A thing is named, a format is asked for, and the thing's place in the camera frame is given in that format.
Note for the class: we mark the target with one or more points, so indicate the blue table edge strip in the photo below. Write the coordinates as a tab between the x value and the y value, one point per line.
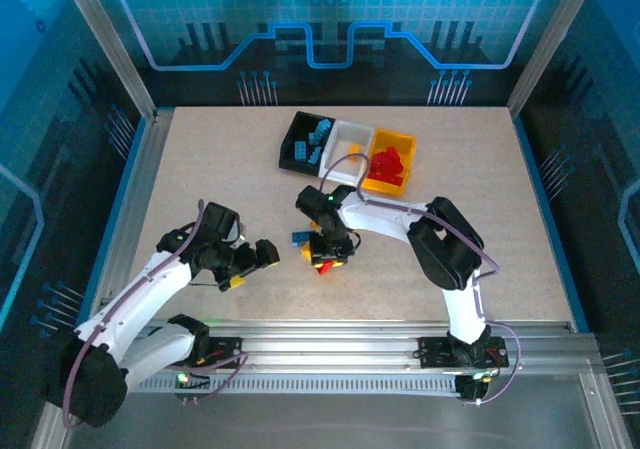
540	194
122	194

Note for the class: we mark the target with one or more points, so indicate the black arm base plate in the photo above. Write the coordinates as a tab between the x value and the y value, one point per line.
435	351
230	351

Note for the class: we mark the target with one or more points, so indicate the aluminium frame post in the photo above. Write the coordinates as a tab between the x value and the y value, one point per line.
550	44
112	44

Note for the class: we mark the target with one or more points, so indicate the wide aluminium mounting rail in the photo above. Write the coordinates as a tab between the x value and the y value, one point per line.
325	344

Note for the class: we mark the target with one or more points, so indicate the grey metal plate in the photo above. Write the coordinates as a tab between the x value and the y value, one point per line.
325	424

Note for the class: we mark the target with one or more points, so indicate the black plastic bin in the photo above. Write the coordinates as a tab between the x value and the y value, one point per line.
295	129

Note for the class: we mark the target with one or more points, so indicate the black connector box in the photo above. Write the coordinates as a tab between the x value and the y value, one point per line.
470	386
192	384

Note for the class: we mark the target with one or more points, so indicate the yellow plastic bin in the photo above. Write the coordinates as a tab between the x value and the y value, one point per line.
385	136

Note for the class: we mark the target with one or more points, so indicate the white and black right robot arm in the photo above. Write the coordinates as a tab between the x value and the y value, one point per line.
380	216

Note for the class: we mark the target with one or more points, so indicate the aluminium table side rail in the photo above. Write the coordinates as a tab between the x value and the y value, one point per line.
142	179

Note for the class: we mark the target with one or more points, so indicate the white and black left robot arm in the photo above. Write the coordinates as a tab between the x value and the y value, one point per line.
140	289

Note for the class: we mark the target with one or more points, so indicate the white plastic bin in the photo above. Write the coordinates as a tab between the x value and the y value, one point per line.
345	136

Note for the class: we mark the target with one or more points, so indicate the small blue lego brick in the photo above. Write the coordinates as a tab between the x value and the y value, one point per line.
315	138

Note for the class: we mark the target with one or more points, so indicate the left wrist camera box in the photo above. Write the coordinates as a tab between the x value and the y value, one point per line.
240	231

